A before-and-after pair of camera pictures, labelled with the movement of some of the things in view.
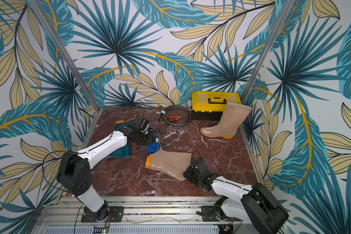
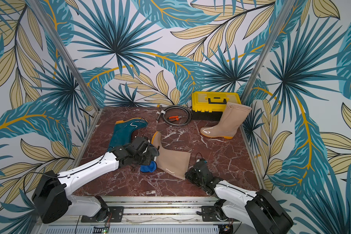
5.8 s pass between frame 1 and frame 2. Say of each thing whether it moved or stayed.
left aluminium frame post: stayed
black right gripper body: stayed
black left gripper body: moved
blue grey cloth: moved
